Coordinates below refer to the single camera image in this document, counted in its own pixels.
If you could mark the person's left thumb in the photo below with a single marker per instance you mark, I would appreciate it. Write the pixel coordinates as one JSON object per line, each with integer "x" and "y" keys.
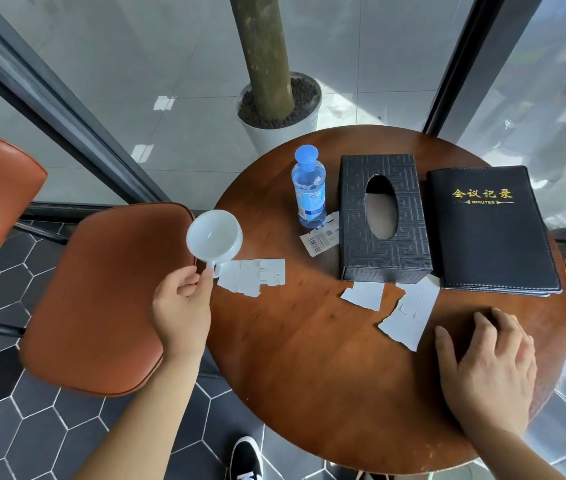
{"x": 207, "y": 282}

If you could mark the person's right middle finger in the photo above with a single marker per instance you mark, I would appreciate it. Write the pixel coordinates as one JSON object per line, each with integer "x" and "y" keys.
{"x": 507, "y": 324}

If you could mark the white barcode paper tag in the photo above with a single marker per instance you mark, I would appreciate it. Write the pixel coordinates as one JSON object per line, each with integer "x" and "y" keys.
{"x": 317, "y": 239}

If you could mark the grey-green tree trunk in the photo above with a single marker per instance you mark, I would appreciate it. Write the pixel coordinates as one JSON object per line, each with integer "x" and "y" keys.
{"x": 263, "y": 49}

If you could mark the person's right hand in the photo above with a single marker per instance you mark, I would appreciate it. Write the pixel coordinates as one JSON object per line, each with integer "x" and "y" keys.
{"x": 493, "y": 379}

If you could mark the white plant pot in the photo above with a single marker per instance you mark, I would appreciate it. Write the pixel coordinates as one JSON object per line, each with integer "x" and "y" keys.
{"x": 283, "y": 129}

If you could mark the small white torn cardboard piece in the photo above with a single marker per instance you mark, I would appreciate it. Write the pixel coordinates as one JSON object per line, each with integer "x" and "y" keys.
{"x": 363, "y": 295}

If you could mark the person's left hand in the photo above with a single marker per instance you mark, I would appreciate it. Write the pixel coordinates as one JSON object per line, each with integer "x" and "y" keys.
{"x": 180, "y": 319}

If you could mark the person's left forearm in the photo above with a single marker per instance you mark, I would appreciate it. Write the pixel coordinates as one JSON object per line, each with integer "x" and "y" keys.
{"x": 147, "y": 419}

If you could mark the dark pebbles in pot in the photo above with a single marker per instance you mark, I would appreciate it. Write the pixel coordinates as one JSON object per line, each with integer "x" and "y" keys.
{"x": 303, "y": 104}

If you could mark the dark metal window frame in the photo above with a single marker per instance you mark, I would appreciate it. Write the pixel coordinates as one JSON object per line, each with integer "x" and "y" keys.
{"x": 62, "y": 119}

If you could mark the black and white shoe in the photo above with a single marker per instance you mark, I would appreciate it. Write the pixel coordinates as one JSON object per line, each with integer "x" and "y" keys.
{"x": 245, "y": 459}

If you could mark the wide white torn cardboard piece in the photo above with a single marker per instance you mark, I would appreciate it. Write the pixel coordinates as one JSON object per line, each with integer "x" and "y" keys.
{"x": 250, "y": 277}

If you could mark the long white torn cardboard piece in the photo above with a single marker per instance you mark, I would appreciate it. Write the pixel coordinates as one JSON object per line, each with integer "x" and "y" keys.
{"x": 408, "y": 314}

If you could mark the black leather notebook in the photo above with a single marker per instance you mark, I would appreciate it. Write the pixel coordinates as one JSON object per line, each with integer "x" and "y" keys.
{"x": 488, "y": 229}

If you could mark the white ceramic cup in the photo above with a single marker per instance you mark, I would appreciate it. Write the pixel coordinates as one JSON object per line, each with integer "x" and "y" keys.
{"x": 213, "y": 237}

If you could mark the person's right forearm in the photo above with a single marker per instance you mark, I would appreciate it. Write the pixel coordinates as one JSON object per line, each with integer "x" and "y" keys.
{"x": 508, "y": 454}

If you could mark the person's right thumb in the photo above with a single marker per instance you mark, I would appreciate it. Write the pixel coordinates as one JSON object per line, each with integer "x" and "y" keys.
{"x": 446, "y": 349}

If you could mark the clear water bottle blue cap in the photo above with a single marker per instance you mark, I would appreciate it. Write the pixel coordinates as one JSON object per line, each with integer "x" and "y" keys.
{"x": 309, "y": 192}

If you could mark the person's right little finger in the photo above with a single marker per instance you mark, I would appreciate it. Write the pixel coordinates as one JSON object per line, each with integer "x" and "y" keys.
{"x": 533, "y": 352}

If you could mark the black patterned tissue box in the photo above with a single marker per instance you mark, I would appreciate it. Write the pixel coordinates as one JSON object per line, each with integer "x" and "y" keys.
{"x": 358, "y": 234}

